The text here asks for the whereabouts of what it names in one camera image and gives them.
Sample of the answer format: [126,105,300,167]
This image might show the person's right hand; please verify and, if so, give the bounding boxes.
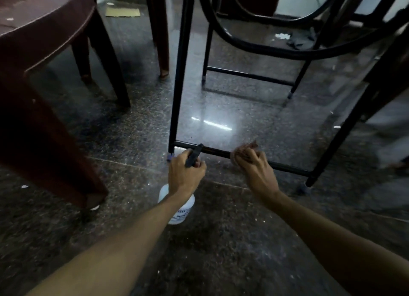
[235,147,281,201]

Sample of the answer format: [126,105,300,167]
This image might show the person's left hand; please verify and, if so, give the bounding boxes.
[168,149,207,198]

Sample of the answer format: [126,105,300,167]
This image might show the brown cleaning cloth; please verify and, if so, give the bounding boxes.
[231,141,260,165]

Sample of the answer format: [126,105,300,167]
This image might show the white spray bottle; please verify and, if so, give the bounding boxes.
[158,144,204,225]

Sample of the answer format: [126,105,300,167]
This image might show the person's right forearm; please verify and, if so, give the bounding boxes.
[260,190,409,296]

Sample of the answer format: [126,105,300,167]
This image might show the person's left forearm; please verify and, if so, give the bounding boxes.
[27,192,189,296]

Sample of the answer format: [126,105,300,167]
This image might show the dark crumpled cloth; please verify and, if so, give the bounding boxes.
[287,27,317,50]

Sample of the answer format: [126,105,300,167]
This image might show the brown plastic chair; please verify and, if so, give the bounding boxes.
[0,0,131,210]
[143,0,170,79]

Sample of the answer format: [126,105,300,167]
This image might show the yellow cardboard piece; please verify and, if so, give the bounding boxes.
[105,7,141,18]

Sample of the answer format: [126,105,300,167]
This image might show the black metal frame chair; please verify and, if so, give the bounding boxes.
[217,0,409,29]
[167,0,409,188]

